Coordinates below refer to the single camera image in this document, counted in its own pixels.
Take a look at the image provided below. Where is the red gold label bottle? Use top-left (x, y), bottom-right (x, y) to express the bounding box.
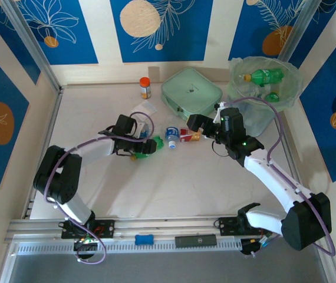
top-left (179, 127), bottom-right (203, 144)

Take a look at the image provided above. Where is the slim blue-label bottle white cap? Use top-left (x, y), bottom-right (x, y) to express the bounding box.
top-left (143, 123), bottom-right (157, 139)

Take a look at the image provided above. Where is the crushed blue-label bottle white cap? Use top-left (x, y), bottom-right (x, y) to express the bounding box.
top-left (164, 126), bottom-right (181, 150)

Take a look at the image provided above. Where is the green bottle yellow cap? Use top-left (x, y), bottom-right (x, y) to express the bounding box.
top-left (243, 68), bottom-right (285, 88)
top-left (264, 91), bottom-right (281, 103)
top-left (130, 134), bottom-right (166, 162)

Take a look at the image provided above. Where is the translucent grey bin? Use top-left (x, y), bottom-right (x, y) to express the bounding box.
top-left (221, 97), bottom-right (278, 139)

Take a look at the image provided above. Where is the small clear plastic packet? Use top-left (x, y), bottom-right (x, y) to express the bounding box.
top-left (131, 100), bottom-right (158, 121)

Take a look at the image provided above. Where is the mint green zip pouch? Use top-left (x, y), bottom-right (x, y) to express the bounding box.
top-left (160, 67), bottom-right (224, 125)

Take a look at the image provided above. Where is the small jar orange lid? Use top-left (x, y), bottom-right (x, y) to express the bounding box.
top-left (139, 77), bottom-right (152, 100)

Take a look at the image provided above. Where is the black flat bar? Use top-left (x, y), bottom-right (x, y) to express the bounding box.
top-left (174, 234), bottom-right (218, 248)

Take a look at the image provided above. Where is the blue bone-shaped clip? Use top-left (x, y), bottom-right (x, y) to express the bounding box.
top-left (134, 234), bottom-right (154, 246)

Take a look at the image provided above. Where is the black base electronics module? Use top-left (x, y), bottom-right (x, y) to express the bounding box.
top-left (240, 238), bottom-right (272, 258)
top-left (73, 237), bottom-right (100, 261)

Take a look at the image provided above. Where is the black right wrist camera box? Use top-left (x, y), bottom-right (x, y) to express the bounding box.
top-left (186, 114), bottom-right (207, 131)

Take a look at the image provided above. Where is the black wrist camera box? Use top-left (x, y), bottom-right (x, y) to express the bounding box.
top-left (140, 137), bottom-right (159, 156)
top-left (186, 114), bottom-right (207, 131)

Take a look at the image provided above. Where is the white right camera bracket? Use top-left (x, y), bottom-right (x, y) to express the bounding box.
top-left (213, 101), bottom-right (226, 124)

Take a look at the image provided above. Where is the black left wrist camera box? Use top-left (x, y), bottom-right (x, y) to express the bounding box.
top-left (140, 137), bottom-right (159, 156)

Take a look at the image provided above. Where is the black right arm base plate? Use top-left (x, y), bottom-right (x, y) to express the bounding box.
top-left (214, 217), bottom-right (274, 236)

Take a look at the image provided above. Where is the aluminium rail frame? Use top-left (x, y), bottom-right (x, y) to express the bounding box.
top-left (4, 216), bottom-right (327, 241)

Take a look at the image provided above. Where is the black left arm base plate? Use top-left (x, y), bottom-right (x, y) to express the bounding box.
top-left (61, 219), bottom-right (116, 239)

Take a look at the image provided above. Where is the slotted grey cable duct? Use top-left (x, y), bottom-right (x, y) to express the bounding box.
top-left (14, 238), bottom-right (242, 254)

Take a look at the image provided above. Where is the aluminium corner post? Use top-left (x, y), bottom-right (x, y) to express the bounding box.
top-left (276, 0), bottom-right (324, 60)
top-left (0, 0), bottom-right (64, 94)

